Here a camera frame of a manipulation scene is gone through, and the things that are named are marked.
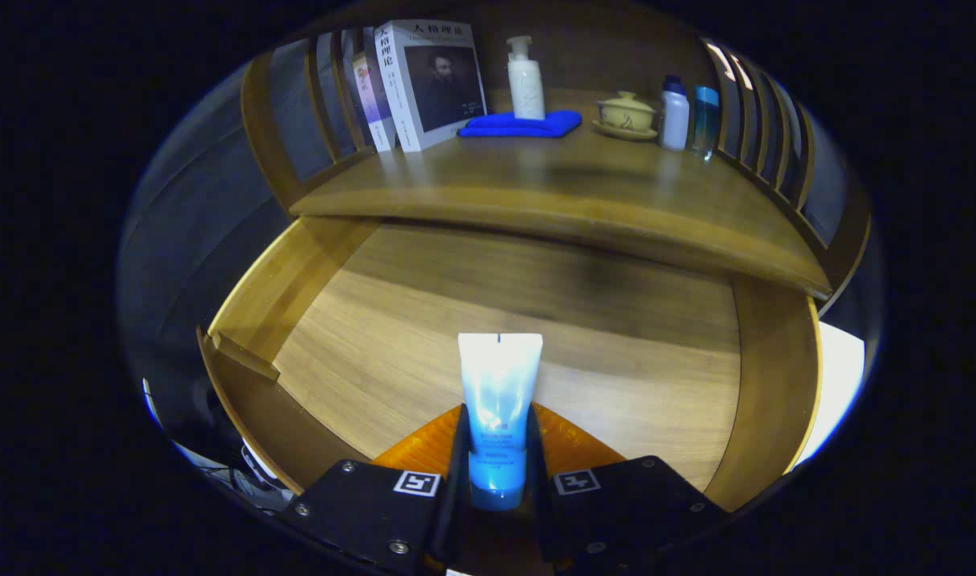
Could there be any wooden cabinet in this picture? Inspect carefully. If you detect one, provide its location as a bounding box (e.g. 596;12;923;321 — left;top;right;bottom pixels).
240;0;873;317

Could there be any wooden drawer with black knob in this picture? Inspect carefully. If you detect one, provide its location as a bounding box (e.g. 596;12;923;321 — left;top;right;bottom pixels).
196;214;823;513

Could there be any blue folded cloth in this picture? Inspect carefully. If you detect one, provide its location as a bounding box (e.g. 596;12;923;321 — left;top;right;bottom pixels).
458;110;582;139

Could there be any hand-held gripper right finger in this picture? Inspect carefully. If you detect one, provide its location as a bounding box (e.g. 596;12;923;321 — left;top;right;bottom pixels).
525;402;730;570

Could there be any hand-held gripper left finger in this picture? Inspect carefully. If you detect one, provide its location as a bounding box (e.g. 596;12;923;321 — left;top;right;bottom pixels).
274;404;471;576

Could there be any blue and white tube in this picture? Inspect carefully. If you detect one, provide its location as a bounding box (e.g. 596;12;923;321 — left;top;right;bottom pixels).
458;332;544;512

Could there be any teal bottle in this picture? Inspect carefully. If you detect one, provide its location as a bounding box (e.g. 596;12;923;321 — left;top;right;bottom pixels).
690;86;721;161

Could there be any beige lidded teacup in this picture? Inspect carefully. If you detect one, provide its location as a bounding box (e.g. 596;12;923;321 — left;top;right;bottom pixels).
590;90;659;142

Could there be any white bottle with dark cap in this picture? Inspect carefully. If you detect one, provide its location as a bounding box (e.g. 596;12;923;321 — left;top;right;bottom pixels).
658;74;690;151

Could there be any purple book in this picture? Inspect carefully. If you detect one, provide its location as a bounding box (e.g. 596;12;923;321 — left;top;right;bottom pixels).
350;52;398;153

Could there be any white pump bottle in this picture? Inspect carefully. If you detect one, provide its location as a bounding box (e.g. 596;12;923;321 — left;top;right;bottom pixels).
506;35;546;121

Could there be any white book with portrait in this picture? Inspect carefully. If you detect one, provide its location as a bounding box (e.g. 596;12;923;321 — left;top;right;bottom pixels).
374;19;489;153

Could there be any wooden countertop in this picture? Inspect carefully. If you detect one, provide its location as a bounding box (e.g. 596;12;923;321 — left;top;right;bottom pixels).
288;88;833;301

